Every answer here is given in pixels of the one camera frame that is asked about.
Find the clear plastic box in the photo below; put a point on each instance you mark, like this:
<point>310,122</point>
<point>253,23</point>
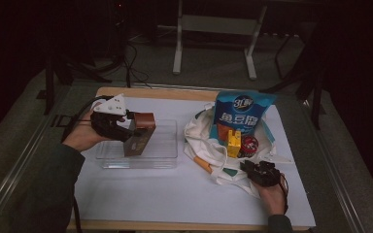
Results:
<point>165,145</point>

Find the white patterned tote bag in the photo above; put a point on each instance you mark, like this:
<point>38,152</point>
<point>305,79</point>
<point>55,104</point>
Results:
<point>200,142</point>

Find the black metal stand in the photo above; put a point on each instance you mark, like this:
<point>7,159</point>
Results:
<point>49,84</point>
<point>317,93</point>

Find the brown rectangular box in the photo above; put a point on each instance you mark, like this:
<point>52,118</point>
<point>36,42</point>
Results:
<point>142,132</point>

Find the person's right hand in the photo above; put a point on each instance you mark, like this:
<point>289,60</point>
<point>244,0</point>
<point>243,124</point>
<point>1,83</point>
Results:
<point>275,199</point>

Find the person's left hand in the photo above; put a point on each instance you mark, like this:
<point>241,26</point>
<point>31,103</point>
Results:
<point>82,136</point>

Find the red-lidded jar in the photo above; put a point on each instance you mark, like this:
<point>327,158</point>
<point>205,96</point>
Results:
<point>249,145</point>

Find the white table mat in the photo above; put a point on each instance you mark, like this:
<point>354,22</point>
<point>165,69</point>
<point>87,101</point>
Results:
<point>162,194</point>

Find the yellow drink carton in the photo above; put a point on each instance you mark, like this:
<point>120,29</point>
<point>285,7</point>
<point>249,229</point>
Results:
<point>233,144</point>

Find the metal floor rail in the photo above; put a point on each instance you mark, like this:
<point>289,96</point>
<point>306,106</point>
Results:
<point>340,181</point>
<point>19,165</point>

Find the white metal table frame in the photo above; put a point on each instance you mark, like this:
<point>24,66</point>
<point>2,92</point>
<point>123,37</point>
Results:
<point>217,24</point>

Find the black floor bracket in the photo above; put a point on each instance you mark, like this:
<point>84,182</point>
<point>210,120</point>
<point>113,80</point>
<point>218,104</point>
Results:
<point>60,121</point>

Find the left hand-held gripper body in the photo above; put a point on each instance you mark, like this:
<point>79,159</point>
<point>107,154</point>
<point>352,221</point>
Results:
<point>110,124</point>

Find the blue snack bag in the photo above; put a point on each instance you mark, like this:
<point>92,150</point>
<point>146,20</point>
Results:
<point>239,110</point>

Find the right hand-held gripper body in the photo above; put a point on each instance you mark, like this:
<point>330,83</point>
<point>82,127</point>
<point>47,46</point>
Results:
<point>265,174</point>

